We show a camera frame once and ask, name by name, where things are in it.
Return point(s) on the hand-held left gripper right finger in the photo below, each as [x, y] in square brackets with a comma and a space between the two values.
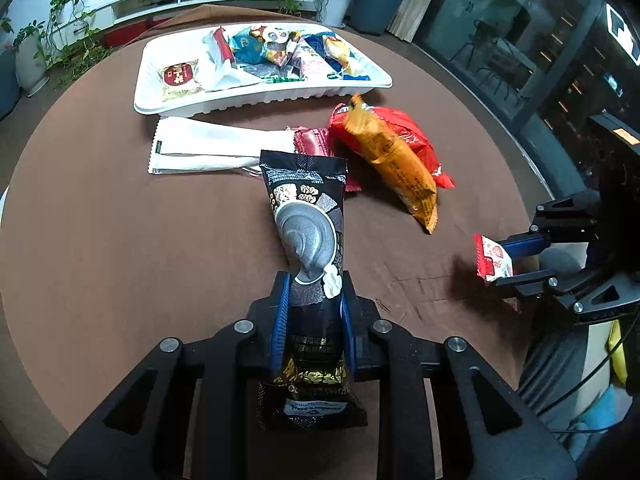
[350, 330]

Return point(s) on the large red snack packet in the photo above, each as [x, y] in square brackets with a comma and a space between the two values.
[415, 135]

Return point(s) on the person's right forearm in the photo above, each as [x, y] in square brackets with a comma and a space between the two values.
[555, 370]

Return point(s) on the yellow object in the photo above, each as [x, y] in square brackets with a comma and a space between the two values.
[619, 360]

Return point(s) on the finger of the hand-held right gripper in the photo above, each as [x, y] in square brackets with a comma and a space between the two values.
[525, 245]
[535, 282]

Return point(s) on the pink cartoon snack packet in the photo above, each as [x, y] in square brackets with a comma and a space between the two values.
[312, 62]

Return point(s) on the red storage box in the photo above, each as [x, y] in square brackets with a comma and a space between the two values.
[125, 35]

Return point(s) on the blue panda snack packet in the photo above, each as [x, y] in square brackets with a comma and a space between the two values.
[265, 40]

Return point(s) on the beige curtain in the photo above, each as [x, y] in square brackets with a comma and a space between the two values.
[420, 5]

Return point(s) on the small red white snack packet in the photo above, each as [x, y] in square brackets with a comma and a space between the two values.
[492, 257]

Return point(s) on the glass sliding door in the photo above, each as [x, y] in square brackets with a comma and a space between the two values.
[500, 35]

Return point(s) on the small plant in white pot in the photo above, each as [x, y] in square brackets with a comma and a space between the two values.
[30, 65]

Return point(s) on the black snack packet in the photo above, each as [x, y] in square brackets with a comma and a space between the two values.
[307, 220]

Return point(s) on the blue yellow snack packet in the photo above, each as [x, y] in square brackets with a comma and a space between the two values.
[335, 50]

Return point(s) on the small brown red snack packet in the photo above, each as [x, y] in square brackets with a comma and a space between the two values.
[181, 76]

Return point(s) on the red striped snack packet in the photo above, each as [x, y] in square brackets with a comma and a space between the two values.
[312, 142]

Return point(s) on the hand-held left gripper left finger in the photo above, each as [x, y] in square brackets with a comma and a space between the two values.
[280, 320]

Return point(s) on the long white red-striped snack packet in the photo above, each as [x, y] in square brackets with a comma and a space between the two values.
[225, 72]

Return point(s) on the tall plant in dark pot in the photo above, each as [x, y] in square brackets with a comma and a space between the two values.
[6, 80]

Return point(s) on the trailing pothos plant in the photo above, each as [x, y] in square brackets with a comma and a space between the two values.
[70, 10]

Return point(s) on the white plastic tray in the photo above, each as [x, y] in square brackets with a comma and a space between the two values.
[260, 97]

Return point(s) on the green seed packet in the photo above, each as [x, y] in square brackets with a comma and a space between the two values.
[280, 80]

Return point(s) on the orange snack packet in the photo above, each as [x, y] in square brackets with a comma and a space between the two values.
[400, 170]

